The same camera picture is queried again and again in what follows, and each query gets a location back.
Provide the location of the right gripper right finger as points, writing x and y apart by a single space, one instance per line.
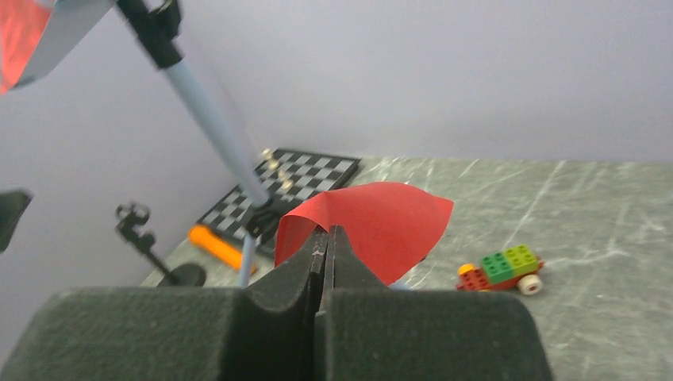
365 330

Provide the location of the white chess pawn middle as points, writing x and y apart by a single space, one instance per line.
286 181

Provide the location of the colourful toy brick car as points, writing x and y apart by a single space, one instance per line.
516 267

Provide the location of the white chess pawn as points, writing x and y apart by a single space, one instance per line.
286 181
271 162

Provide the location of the black white chessboard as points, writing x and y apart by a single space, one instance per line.
312 173

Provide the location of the black microphone stand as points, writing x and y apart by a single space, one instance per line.
130 217

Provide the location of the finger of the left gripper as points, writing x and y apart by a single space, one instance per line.
13 204

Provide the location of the orange toy microphone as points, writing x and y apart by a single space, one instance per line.
203 238

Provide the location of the white chess pawn far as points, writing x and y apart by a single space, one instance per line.
271 162

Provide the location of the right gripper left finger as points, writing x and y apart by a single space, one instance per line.
261 332

